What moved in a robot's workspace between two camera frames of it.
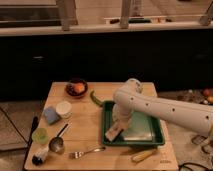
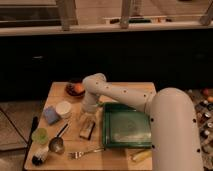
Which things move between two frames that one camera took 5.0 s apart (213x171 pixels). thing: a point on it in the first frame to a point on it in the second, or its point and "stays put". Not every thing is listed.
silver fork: [80, 154] stays put
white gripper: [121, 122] to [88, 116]
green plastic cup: [40, 136] stays put
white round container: [64, 109] stays put
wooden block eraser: [111, 134] to [86, 130]
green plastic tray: [142, 129] stays put
